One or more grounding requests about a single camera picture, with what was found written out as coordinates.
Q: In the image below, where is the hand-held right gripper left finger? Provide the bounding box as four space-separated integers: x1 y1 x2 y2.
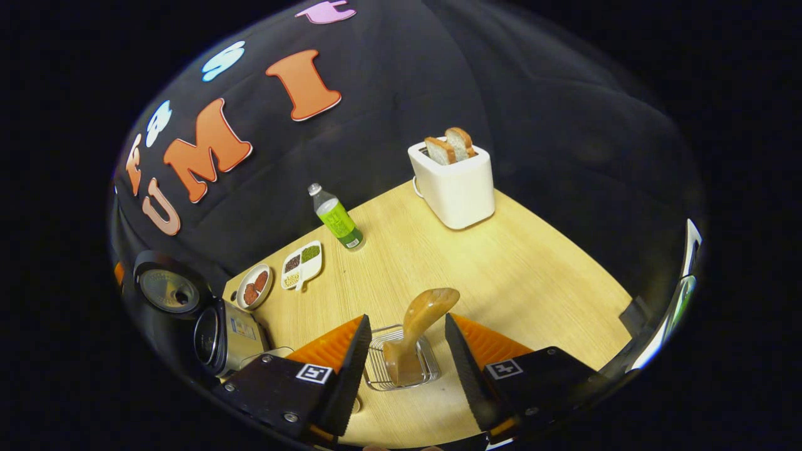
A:
213 314 373 442

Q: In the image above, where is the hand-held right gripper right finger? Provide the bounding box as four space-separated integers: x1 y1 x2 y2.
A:
444 313 612 439

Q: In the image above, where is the metal wire chopstick holder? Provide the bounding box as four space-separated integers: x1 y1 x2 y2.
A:
363 324 441 391

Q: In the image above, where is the wooden spoon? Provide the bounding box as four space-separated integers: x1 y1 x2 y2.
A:
383 288 461 386

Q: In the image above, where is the dark rice cooker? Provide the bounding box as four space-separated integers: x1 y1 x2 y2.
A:
133 249 271 378

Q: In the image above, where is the clear shallow tray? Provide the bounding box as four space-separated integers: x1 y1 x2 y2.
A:
238 346 295 371

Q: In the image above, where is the white divided dish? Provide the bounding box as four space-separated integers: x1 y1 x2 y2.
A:
281 241 323 293

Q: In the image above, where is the white round plate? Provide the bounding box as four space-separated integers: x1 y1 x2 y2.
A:
236 263 274 311

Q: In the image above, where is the green label drink bottle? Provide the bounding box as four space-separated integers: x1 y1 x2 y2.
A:
308 183 367 251

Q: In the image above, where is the white toaster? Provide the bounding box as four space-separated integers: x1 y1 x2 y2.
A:
407 139 496 231

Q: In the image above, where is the toast bread slice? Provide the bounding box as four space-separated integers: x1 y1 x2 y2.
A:
445 127 477 161
424 137 457 166

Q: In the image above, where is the black backdrop cloth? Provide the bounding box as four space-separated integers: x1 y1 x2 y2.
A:
110 0 706 326

